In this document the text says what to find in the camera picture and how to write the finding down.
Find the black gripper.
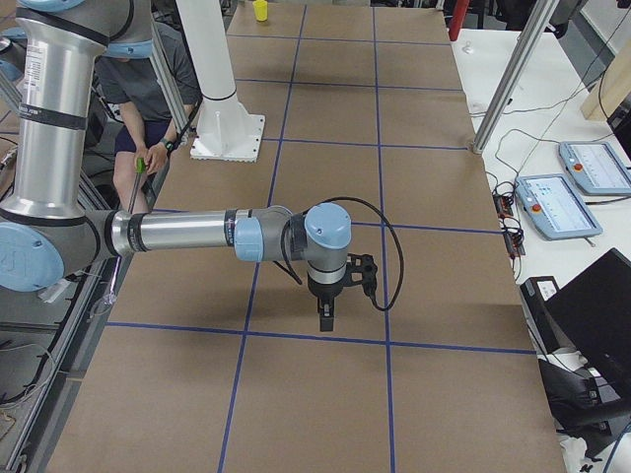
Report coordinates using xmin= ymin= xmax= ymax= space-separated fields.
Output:
xmin=316 ymin=292 xmax=336 ymax=332

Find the yellow plastic cup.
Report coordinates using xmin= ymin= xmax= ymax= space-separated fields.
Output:
xmin=252 ymin=0 xmax=268 ymax=22

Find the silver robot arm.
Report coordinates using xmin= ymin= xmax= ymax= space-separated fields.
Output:
xmin=1 ymin=1 xmax=351 ymax=331

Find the orange circuit board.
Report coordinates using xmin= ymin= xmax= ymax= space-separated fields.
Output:
xmin=493 ymin=194 xmax=515 ymax=219

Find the near blue teach pendant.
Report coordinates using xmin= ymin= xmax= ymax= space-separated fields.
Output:
xmin=515 ymin=173 xmax=602 ymax=240

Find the blue teach pendant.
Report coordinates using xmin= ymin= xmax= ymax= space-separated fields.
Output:
xmin=558 ymin=141 xmax=630 ymax=196
xmin=515 ymin=173 xmax=602 ymax=240

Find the seated person grey shirt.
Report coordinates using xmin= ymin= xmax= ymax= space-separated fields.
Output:
xmin=93 ymin=22 xmax=201 ymax=213

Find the far blue teach pendant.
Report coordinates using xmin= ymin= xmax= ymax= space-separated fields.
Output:
xmin=558 ymin=141 xmax=630 ymax=196

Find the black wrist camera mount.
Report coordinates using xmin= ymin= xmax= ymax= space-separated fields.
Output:
xmin=343 ymin=253 xmax=378 ymax=302

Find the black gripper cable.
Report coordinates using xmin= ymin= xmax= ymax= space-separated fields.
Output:
xmin=324 ymin=196 xmax=406 ymax=312

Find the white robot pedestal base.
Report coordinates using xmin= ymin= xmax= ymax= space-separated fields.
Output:
xmin=176 ymin=0 xmax=265 ymax=163

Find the green handled tool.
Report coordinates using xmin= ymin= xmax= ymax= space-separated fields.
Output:
xmin=127 ymin=157 xmax=146 ymax=214

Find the aluminium frame post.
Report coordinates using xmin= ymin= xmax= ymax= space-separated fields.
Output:
xmin=471 ymin=0 xmax=559 ymax=155

